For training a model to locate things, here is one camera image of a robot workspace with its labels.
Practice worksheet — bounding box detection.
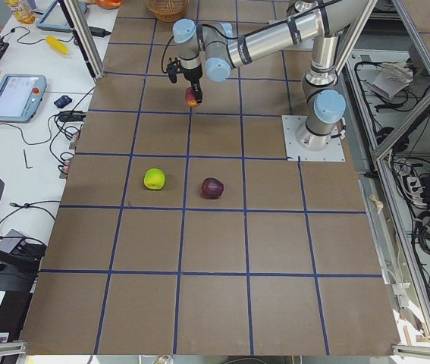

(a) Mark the wicker basket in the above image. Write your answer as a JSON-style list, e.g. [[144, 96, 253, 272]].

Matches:
[[146, 0, 190, 23]]

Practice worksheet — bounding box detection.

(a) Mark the orange object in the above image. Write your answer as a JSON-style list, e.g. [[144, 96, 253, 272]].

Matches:
[[96, 0, 123, 10]]

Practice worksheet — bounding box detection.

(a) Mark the grey usb hub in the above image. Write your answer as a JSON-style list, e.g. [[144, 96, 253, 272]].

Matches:
[[0, 230, 46, 273]]

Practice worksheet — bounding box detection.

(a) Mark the red yellow apple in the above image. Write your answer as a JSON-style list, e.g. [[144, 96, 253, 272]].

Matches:
[[184, 87, 199, 108]]

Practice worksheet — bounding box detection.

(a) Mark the dark red apple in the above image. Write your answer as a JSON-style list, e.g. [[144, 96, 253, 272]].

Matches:
[[200, 177, 224, 199]]

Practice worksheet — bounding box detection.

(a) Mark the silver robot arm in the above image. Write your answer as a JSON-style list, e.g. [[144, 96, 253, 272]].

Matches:
[[165, 1, 353, 151]]

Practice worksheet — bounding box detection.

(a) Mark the snack bag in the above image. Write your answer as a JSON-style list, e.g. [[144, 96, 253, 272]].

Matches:
[[5, 0, 36, 24]]

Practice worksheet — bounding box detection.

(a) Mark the green apple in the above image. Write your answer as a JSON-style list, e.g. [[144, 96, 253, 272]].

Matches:
[[143, 168, 166, 190]]

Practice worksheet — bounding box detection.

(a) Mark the black power adapter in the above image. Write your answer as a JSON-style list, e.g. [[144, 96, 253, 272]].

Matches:
[[89, 26, 111, 38]]

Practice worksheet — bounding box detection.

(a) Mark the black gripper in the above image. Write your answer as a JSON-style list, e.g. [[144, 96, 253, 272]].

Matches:
[[166, 58, 202, 104]]

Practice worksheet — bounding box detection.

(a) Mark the aluminium frame post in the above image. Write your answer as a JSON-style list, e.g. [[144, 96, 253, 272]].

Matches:
[[58, 0, 105, 80]]

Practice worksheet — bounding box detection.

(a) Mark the yellow corn toy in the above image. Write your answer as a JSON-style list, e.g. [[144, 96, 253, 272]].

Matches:
[[45, 36, 71, 56]]

